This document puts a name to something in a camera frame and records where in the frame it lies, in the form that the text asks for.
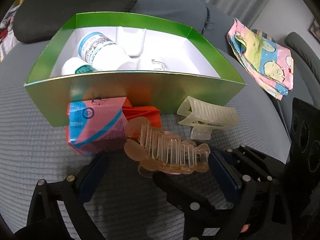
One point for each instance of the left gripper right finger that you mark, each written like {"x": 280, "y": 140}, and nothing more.
{"x": 238, "y": 190}

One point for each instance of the grey armchair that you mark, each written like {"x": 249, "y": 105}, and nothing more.
{"x": 297, "y": 43}

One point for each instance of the cream hair claw clip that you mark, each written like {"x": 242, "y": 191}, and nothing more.
{"x": 205, "y": 117}

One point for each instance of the white plug adapter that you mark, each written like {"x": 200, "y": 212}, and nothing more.
{"x": 131, "y": 40}

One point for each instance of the pink orange hair claw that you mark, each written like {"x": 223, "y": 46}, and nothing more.
{"x": 159, "y": 150}

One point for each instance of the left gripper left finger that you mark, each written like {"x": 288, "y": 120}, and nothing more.
{"x": 44, "y": 217}

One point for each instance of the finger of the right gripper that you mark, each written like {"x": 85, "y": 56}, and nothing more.
{"x": 201, "y": 219}
{"x": 255, "y": 163}

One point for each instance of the green cardboard box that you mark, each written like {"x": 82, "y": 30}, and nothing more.
{"x": 164, "y": 90}

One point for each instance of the colourful cartoon cloth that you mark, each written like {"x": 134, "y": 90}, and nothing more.
{"x": 270, "y": 64}

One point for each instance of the white bottle green label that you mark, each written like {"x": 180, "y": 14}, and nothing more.
{"x": 76, "y": 65}

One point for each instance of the pink pouch red cap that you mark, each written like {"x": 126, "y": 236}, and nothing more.
{"x": 99, "y": 124}

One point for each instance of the framed wall picture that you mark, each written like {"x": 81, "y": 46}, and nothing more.
{"x": 315, "y": 30}

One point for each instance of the pile of clothes bags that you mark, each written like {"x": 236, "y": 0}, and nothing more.
{"x": 8, "y": 39}

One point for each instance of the black round cushion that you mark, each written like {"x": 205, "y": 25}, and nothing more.
{"x": 40, "y": 20}

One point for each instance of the person's hand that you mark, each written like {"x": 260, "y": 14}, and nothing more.
{"x": 245, "y": 228}

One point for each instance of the grey sofa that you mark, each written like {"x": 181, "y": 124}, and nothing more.
{"x": 127, "y": 204}

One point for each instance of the white bottle blue label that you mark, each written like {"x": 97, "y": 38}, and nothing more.
{"x": 103, "y": 54}

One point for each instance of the plain white bottle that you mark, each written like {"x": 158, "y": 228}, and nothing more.
{"x": 148, "y": 65}

